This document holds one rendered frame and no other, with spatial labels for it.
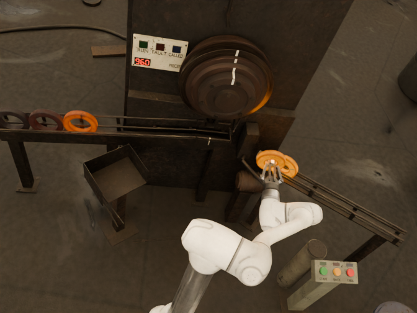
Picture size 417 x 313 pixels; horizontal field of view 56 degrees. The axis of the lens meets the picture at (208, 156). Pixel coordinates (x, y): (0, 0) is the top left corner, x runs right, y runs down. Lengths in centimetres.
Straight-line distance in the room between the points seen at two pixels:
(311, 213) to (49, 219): 167
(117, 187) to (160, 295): 76
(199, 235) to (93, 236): 140
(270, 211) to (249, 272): 61
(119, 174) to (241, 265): 105
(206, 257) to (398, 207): 239
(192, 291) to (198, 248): 25
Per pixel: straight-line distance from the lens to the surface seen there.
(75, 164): 295
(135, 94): 219
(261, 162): 211
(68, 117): 225
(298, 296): 255
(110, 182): 216
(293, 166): 224
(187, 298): 161
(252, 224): 284
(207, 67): 185
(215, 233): 136
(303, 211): 184
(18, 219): 279
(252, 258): 135
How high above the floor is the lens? 242
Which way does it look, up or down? 52 degrees down
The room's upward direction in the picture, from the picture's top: 18 degrees clockwise
